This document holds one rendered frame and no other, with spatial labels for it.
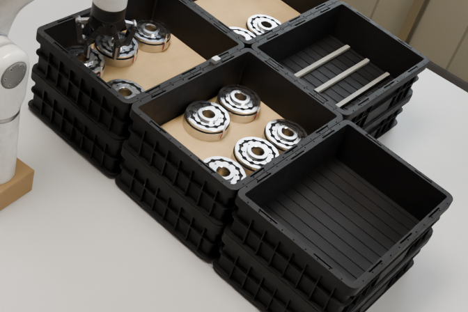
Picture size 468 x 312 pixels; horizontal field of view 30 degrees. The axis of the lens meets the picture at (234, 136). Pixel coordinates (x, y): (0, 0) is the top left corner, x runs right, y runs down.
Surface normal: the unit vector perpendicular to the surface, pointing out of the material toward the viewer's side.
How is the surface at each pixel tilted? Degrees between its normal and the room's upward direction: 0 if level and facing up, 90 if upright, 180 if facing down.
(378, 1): 90
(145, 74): 0
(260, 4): 0
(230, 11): 0
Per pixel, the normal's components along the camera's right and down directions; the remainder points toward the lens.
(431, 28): -0.55, 0.44
